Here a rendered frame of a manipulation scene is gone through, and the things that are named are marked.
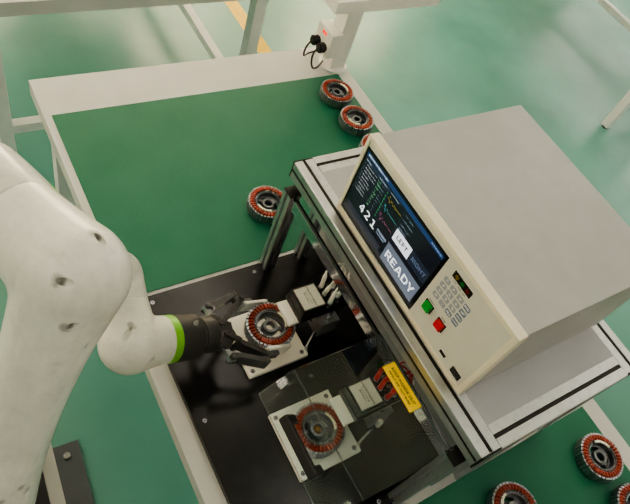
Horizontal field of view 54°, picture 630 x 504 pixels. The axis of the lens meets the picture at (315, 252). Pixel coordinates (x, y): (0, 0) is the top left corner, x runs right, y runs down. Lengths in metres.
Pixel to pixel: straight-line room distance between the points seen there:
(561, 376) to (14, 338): 0.93
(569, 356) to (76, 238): 0.94
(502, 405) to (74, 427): 1.41
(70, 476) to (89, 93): 1.13
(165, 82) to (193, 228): 0.55
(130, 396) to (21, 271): 1.50
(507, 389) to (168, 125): 1.18
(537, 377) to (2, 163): 0.94
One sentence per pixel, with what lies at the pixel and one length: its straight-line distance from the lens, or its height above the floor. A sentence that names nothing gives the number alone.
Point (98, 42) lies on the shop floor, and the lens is 3.33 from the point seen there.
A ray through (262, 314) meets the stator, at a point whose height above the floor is 0.85.
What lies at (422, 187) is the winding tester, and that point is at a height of 1.32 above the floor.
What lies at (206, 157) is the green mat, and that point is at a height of 0.75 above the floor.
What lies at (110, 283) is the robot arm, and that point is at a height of 1.43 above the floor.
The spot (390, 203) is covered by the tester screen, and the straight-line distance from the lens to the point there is 1.10.
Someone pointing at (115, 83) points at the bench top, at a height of 0.75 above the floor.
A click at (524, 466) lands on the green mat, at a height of 0.75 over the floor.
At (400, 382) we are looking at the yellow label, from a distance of 1.14.
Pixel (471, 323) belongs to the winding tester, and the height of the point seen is 1.25.
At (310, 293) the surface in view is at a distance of 1.34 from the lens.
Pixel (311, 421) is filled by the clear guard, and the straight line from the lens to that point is 1.06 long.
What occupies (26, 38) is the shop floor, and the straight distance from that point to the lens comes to 3.32.
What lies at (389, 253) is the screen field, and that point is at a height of 1.17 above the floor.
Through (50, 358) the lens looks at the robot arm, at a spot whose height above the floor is 1.34.
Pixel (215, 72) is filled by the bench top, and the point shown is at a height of 0.75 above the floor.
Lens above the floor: 2.01
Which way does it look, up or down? 51 degrees down
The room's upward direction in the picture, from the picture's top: 25 degrees clockwise
